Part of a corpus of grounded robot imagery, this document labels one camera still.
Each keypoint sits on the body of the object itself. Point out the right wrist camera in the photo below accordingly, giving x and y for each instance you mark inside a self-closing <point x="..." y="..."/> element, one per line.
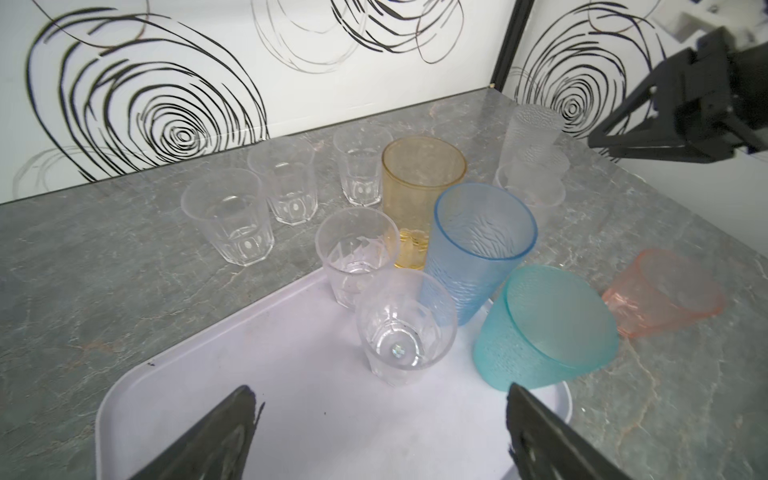
<point x="745" y="20"/>

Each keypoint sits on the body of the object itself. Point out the lilac plastic tray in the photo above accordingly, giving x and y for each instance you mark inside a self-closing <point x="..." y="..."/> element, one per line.
<point x="324" y="414"/>

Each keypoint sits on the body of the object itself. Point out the teal plastic cup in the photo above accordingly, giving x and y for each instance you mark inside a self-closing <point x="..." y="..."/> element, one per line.
<point x="548" y="325"/>

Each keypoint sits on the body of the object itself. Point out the clear glass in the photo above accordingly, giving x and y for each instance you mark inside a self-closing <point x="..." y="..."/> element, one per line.
<point x="229" y="207"/>
<point x="285" y="166"/>
<point x="358" y="153"/>
<point x="407" y="322"/>
<point x="354" y="245"/>

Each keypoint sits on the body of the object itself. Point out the yellow plastic cup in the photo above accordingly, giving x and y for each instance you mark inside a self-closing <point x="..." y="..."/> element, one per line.
<point x="416" y="171"/>

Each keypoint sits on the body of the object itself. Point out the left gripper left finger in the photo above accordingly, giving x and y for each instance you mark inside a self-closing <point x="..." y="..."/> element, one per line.
<point x="216" y="447"/>

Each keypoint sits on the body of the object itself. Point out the frosted clear tall cup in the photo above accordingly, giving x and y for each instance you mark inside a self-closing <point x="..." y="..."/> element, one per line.
<point x="530" y="166"/>

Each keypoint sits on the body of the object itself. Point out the pink plastic cup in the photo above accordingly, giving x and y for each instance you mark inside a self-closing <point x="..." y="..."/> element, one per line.
<point x="662" y="291"/>

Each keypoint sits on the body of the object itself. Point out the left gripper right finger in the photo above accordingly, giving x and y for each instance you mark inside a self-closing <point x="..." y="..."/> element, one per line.
<point x="544" y="447"/>

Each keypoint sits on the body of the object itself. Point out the blue plastic cup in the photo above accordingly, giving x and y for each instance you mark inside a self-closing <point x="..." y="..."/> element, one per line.
<point x="479" y="234"/>

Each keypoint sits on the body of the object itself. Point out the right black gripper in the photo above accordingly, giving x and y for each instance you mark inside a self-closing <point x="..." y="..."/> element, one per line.
<point x="710" y="101"/>

